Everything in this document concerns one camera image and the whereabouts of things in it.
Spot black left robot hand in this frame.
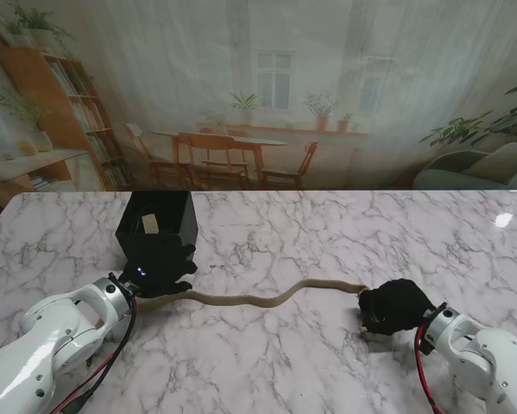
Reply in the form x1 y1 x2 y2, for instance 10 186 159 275
119 244 198 299

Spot black belt storage box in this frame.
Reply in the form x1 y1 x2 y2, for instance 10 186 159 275
114 191 199 273

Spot arm red black cables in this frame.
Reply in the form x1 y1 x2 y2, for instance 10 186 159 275
414 325 443 413
50 301 141 414

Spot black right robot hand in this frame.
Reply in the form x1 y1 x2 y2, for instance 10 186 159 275
356 279 437 337

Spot printed room scene backdrop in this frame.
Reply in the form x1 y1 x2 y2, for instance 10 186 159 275
0 0 517 193

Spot right arm red black cables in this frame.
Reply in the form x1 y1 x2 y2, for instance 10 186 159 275
414 325 443 413

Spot left arm red black cables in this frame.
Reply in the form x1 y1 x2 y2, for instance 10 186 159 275
50 301 141 414

